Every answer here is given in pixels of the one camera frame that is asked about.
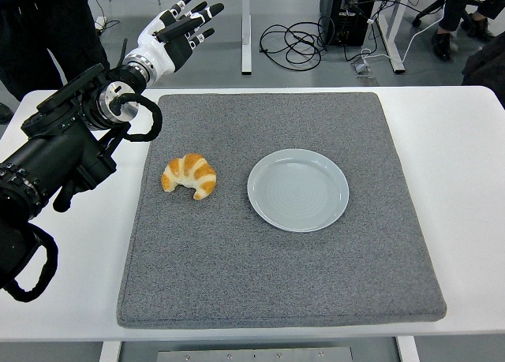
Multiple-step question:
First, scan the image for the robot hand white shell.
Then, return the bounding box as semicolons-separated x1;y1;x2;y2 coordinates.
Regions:
129;0;225;77

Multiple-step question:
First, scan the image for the croissant bread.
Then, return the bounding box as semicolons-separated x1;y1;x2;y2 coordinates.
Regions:
160;152;217;201

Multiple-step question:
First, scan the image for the pale grey round plate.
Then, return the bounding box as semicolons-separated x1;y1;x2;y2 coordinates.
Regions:
246;147;350;233

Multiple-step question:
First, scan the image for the grey metal plate with screws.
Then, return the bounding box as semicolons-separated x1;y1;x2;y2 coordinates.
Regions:
156;346;354;362

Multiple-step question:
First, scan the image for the white desk leg straight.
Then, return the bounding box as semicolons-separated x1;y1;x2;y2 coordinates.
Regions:
240;0;253;77

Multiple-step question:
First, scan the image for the standing person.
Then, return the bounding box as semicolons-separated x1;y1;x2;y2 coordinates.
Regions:
0;0;111;125

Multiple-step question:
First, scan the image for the black computer tower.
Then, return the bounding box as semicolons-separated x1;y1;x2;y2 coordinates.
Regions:
319;0;380;48

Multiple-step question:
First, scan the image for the small grey floor box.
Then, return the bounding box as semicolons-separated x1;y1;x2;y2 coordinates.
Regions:
350;58;378;79

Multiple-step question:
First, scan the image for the grey fabric mat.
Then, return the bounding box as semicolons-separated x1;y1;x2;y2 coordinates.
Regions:
116;92;448;330

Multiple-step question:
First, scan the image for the white desk leg with foot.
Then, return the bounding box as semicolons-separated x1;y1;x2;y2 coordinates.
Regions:
376;0;406;75

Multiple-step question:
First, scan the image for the black office chair base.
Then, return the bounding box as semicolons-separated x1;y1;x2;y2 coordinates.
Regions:
410;0;451;27

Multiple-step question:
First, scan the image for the seated person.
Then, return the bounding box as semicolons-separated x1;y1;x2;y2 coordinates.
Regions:
430;0;505;62

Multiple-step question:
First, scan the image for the white table leg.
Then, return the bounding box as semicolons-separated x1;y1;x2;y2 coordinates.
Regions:
395;336;420;362
98;340;122;362

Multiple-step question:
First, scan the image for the black bag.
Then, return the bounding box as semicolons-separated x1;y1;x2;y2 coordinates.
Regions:
460;32;505;88

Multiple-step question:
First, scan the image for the black coiled floor cable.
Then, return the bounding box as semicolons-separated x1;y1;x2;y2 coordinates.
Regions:
259;15;336;70

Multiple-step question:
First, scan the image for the white floor cable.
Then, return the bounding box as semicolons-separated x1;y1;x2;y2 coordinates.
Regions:
359;10;449;63

